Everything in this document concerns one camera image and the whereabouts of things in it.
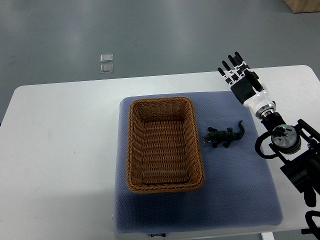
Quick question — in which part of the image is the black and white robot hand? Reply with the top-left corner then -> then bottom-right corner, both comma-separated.
217,51 -> 276,119

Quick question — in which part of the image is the upper metal floor plate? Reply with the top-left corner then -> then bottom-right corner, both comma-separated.
100,53 -> 114,63

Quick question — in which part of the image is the blue-grey padded mat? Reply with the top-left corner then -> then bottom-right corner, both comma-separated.
114,91 -> 283,234

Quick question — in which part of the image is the dark toy crocodile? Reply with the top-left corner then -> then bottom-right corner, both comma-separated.
203,120 -> 245,148

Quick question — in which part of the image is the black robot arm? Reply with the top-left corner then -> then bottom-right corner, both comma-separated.
254,104 -> 320,208

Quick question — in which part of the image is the brown wicker basket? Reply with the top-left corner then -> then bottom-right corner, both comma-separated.
126,96 -> 205,194

